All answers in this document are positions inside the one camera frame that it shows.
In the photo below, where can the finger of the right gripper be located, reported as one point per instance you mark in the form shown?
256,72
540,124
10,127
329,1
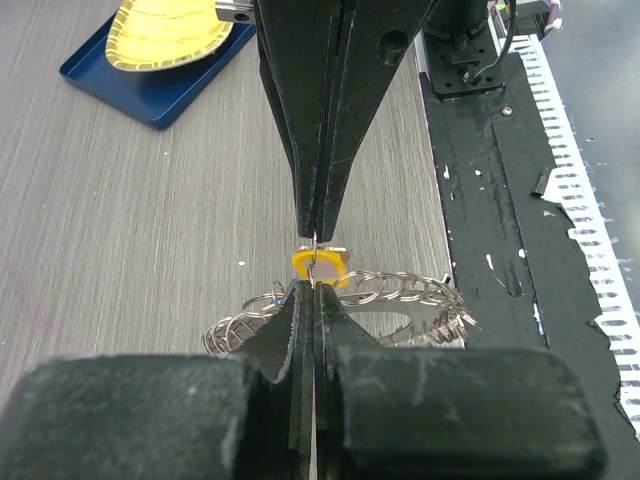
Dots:
371,41
296,44

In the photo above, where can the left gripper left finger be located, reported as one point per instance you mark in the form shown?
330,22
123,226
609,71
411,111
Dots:
240,416

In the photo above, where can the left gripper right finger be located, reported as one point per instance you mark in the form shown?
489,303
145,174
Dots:
428,413

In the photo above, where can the yellow key tag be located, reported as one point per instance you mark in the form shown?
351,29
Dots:
327,264

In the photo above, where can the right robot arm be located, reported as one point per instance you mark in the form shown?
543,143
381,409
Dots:
456,28

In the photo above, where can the blue metal tray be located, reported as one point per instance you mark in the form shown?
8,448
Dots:
155,99

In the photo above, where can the yellow bamboo basket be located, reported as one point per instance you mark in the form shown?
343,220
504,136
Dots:
155,35

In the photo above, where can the black mounting plate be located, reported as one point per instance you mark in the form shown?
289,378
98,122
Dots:
526,282

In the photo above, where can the white slotted cable duct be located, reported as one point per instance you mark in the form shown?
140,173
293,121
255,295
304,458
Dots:
570,188

